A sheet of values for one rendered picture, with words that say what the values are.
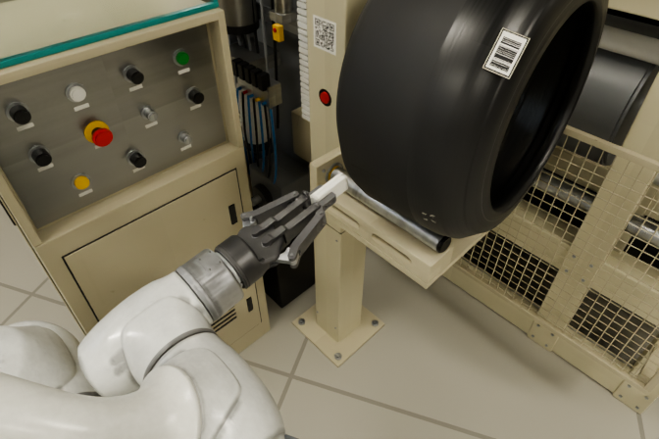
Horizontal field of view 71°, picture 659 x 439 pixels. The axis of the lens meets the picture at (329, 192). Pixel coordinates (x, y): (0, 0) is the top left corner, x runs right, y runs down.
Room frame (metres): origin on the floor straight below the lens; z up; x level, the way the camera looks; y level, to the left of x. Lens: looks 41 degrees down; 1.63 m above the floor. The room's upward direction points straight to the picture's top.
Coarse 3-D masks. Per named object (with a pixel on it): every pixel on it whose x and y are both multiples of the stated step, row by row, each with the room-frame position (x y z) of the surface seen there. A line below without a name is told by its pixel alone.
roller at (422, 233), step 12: (336, 168) 0.92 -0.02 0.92; (348, 180) 0.87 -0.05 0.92; (348, 192) 0.86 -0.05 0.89; (360, 192) 0.84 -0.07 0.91; (372, 204) 0.80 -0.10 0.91; (384, 216) 0.77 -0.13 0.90; (396, 216) 0.76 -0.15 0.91; (408, 228) 0.73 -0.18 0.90; (420, 228) 0.71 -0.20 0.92; (420, 240) 0.70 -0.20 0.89; (432, 240) 0.68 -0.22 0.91; (444, 240) 0.68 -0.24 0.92
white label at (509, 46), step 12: (504, 36) 0.62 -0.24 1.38; (516, 36) 0.62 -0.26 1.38; (492, 48) 0.61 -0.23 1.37; (504, 48) 0.61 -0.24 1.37; (516, 48) 0.61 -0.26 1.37; (492, 60) 0.60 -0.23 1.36; (504, 60) 0.60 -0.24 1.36; (516, 60) 0.60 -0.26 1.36; (492, 72) 0.59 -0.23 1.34; (504, 72) 0.59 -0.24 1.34
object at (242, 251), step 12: (228, 240) 0.45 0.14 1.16; (240, 240) 0.45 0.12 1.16; (252, 240) 0.47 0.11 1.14; (276, 240) 0.47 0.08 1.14; (228, 252) 0.43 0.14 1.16; (240, 252) 0.43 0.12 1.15; (252, 252) 0.43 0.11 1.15; (264, 252) 0.45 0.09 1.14; (276, 252) 0.45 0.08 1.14; (240, 264) 0.42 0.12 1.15; (252, 264) 0.42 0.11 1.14; (264, 264) 0.43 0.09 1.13; (276, 264) 0.44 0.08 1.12; (240, 276) 0.41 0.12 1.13; (252, 276) 0.41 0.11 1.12
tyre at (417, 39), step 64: (384, 0) 0.76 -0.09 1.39; (448, 0) 0.70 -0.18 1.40; (512, 0) 0.66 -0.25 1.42; (576, 0) 0.72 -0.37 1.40; (384, 64) 0.68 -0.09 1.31; (448, 64) 0.62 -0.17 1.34; (576, 64) 0.95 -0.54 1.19; (384, 128) 0.64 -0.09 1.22; (448, 128) 0.58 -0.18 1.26; (512, 128) 0.97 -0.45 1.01; (384, 192) 0.65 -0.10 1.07; (448, 192) 0.57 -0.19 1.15; (512, 192) 0.76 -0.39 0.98
